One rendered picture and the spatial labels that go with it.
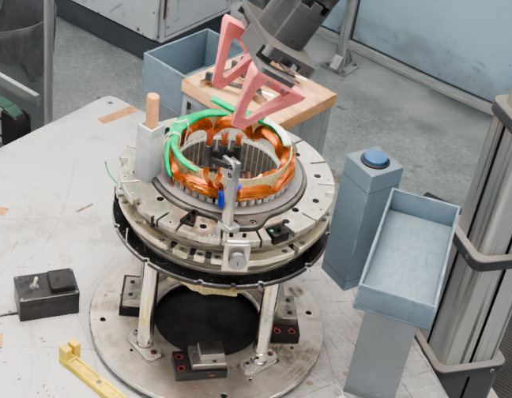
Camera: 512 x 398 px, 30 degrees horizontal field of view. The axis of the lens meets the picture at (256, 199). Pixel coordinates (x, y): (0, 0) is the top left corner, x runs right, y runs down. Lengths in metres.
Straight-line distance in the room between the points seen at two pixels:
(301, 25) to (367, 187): 0.65
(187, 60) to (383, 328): 0.69
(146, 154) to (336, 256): 0.50
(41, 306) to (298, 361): 0.42
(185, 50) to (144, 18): 2.00
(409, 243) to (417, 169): 2.07
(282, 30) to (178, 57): 0.86
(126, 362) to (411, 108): 2.56
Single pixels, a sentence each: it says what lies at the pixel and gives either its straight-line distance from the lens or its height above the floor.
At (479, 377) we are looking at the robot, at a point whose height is 0.63.
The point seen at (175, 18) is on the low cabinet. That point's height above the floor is 0.18.
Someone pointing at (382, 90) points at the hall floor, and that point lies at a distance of 3.99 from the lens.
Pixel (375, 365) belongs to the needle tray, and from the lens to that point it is 1.52.
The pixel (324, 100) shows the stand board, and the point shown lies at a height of 1.06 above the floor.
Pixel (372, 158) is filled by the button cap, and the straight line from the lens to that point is 1.62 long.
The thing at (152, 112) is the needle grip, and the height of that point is 1.21.
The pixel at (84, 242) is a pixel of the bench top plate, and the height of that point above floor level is 0.78.
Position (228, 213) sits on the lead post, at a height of 1.13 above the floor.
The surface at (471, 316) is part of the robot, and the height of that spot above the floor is 0.79.
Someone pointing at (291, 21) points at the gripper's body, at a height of 1.48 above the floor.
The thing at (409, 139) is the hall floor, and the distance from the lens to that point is 3.71.
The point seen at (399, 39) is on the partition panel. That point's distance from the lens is 3.90.
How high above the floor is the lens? 1.92
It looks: 36 degrees down
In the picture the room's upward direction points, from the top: 9 degrees clockwise
